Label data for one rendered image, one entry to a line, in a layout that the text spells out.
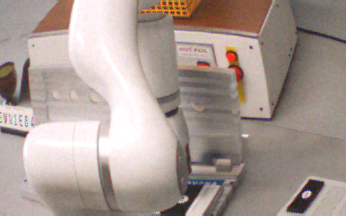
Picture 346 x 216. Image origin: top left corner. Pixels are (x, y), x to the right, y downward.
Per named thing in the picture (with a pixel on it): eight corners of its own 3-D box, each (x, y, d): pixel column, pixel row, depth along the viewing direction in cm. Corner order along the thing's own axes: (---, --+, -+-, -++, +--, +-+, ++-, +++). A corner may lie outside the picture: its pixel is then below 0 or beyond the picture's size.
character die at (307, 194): (286, 212, 193) (286, 208, 192) (309, 182, 199) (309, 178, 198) (302, 213, 190) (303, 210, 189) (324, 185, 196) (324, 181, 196)
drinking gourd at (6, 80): (-2, 102, 248) (-7, 68, 242) (19, 91, 249) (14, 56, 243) (1, 117, 241) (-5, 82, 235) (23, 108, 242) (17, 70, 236)
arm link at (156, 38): (116, 100, 192) (175, 98, 190) (113, 26, 187) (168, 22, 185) (125, 81, 199) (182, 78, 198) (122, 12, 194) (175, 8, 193)
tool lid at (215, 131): (27, 68, 214) (31, 64, 216) (38, 146, 223) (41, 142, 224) (232, 73, 198) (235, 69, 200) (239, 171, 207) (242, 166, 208)
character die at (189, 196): (160, 216, 199) (159, 212, 198) (178, 187, 206) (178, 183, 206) (185, 218, 197) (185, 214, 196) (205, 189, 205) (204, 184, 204)
